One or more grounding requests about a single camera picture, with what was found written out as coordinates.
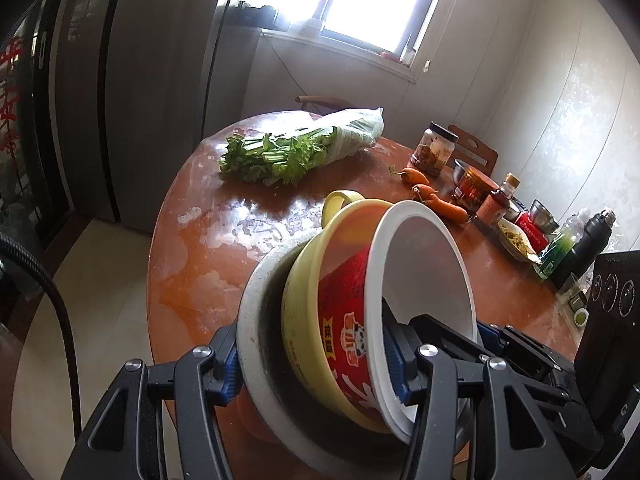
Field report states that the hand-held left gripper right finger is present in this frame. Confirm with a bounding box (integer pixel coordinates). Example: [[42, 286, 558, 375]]
[[382, 300, 596, 480]]

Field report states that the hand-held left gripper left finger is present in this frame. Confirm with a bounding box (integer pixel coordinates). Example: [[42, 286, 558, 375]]
[[60, 327, 244, 480]]

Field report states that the celery in plastic bag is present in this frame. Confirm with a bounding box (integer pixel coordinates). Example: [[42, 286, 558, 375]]
[[220, 107, 385, 187]]

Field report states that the sauce bottle with orange cap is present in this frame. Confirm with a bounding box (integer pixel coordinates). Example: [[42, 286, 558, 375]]
[[475, 173, 521, 227]]

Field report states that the red instant noodle bowl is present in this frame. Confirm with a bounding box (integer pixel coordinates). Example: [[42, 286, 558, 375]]
[[317, 200, 478, 445]]

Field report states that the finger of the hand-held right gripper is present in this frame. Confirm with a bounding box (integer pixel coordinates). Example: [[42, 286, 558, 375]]
[[477, 324, 581, 401], [407, 314, 488, 361]]

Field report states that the small stainless steel bowl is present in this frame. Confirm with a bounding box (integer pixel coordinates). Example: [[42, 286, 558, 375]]
[[529, 199, 560, 234]]

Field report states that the clear plastic cup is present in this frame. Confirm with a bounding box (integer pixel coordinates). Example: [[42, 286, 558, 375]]
[[560, 272, 587, 297]]

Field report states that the red tissue box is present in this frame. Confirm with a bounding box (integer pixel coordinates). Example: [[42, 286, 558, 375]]
[[515, 211, 552, 254]]

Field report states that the grey refrigerator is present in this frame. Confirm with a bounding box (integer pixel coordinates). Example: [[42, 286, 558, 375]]
[[0, 0, 263, 241]]

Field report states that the white dish with food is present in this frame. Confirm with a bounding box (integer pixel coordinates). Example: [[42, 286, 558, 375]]
[[496, 219, 542, 265]]

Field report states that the large stainless steel bowl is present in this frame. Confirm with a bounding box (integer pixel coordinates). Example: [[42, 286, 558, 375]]
[[236, 230, 473, 478]]

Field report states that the black thermos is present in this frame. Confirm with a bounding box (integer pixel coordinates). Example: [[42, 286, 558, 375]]
[[550, 208, 618, 289]]

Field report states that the wooden chair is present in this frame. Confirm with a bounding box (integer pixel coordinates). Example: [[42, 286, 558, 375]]
[[295, 95, 352, 112], [446, 125, 498, 174]]

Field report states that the red sauce jar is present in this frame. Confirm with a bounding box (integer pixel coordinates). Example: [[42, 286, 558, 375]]
[[452, 166, 497, 210]]

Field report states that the window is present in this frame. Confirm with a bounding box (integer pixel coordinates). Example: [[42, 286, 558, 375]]
[[260, 0, 457, 69]]

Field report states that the green plastic bottle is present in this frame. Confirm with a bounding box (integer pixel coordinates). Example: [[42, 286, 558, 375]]
[[532, 208, 588, 281]]

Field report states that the pickle jar with black lid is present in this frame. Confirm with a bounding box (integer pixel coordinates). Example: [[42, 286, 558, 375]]
[[407, 121, 459, 177]]

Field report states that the yellow bowl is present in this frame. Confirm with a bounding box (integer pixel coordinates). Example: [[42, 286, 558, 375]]
[[281, 190, 401, 434]]

